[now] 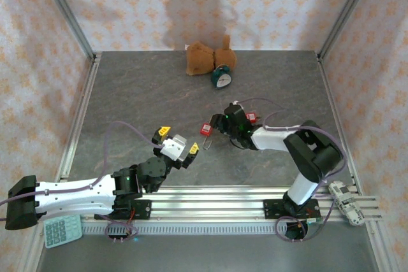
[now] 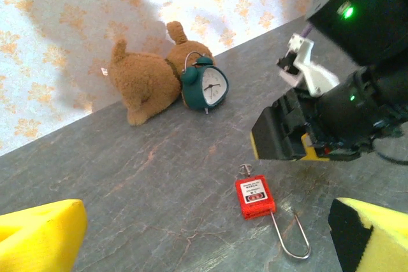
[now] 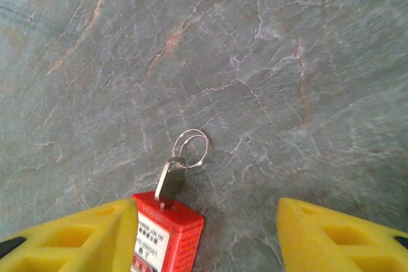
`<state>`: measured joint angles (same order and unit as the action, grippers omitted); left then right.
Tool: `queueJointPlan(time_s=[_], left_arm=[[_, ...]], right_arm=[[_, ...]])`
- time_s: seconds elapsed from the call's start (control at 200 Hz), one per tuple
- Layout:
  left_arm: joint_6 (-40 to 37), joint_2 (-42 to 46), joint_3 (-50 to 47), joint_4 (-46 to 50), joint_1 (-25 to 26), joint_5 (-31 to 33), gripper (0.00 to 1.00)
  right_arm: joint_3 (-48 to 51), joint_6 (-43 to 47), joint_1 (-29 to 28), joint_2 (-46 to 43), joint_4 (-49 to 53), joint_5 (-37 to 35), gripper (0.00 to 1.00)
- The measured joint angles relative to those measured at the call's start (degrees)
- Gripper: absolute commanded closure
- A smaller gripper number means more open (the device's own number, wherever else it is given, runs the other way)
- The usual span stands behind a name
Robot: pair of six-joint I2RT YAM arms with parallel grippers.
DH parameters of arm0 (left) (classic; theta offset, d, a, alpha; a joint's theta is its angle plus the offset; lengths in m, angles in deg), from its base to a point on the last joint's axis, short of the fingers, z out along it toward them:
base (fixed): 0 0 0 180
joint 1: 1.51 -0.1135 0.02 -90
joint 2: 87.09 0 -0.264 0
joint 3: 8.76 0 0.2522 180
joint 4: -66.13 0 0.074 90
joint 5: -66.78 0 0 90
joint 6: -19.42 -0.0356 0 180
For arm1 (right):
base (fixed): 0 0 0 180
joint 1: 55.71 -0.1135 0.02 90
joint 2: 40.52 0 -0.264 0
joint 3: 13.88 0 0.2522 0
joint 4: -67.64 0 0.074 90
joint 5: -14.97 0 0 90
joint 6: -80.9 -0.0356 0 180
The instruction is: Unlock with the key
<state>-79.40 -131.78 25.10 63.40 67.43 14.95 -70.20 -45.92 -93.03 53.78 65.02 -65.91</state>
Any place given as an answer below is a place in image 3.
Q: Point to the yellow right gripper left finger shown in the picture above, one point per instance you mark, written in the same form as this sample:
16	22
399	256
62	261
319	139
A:
63	246

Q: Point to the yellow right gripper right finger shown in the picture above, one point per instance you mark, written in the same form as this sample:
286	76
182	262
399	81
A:
344	246

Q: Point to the red safety padlock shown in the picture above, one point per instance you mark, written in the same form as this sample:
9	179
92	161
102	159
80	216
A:
185	233

